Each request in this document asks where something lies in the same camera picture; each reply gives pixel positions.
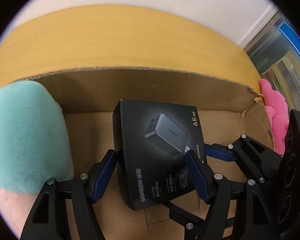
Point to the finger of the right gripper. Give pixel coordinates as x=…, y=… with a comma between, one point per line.
x=189, y=221
x=218, y=154

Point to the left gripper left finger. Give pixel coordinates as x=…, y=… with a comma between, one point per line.
x=48, y=218

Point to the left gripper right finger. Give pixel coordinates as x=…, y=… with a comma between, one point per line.
x=252, y=218

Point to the black charger box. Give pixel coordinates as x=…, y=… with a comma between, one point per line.
x=151, y=140

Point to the teal and pink plush toy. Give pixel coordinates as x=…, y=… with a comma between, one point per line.
x=34, y=147

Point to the long cardboard box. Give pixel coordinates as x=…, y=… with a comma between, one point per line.
x=88, y=98

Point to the pink bear plush toy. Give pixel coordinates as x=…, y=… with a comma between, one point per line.
x=277, y=111

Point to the black tracking camera box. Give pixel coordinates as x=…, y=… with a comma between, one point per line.
x=289, y=208

